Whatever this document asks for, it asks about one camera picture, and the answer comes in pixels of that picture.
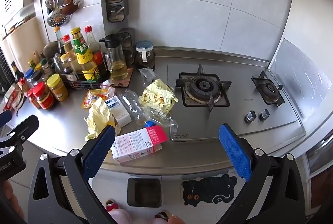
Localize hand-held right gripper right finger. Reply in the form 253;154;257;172
219;124;305;224

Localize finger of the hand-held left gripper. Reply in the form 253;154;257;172
0;115;39;159
0;110;13;128

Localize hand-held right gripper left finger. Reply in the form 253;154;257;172
28;124;116;224

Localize pink white carton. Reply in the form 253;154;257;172
111;125;168;163

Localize plain yellow paper wrapper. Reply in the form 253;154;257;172
84;98;121;142

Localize white cardboard box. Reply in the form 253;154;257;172
105;95;132;128

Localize crushed clear plastic bottle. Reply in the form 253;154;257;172
118;89;179;133

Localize black trash bin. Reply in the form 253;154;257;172
127;178;162;207

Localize printed yellow paper wrapper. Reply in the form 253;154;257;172
138;78;179;114

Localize person's left hand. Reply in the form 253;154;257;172
0;179;25;218

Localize red white packets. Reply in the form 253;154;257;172
0;83;25;116

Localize small red lid jar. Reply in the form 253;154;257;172
26;89;39;108

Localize steel gas stove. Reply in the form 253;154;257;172
166;63;307;142

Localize large red lid jar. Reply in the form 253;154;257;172
32;82;55;110

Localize black cat floor mat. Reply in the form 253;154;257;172
181;173;238;207

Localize dark soy sauce bottle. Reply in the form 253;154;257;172
10;61;21;84

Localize yellow lid jar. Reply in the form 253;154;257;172
47;73;68;102

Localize black lid jar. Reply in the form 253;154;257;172
31;70;45;86

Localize orange snack packet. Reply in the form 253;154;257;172
83;89;115;108

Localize clear plastic bag red tie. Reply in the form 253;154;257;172
100;81;116;96

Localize green cap spice bottle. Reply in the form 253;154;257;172
39;57;51;76

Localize person's left slipper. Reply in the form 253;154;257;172
105;198;134;224

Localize person's slipper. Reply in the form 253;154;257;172
153;209;188;224
105;198;134;224

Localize large black burner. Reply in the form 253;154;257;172
175;64;232;112

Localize small black burner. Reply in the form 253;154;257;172
250;70;286;107

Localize small yellow cap bottle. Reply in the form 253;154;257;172
60;54;75;81

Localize wooden coaster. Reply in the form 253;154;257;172
108;66;134;88

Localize glass oil dispenser black lid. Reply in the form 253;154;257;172
99;34;129;81

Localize small clear plastic wrapper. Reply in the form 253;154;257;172
138;67;158;84

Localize red cap brown bottle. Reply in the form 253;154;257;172
62;35;78;68

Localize person's right slipper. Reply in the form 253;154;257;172
153;209;188;224

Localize yellow cap green label bottle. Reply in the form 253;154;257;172
71;27;101;82

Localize foil splash sheet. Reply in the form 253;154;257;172
268;38;329;126

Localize glass jar blue lid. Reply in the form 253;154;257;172
135;40;156;70

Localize large steel skimmer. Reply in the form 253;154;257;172
47;9;70;27

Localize dark spice box holder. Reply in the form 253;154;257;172
117;27;136;66

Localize brown wooden ladle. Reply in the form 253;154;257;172
61;0;79;15

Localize black wire rack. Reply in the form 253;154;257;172
61;57;110;90

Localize long-handled brown ladle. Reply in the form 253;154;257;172
37;0;60;58

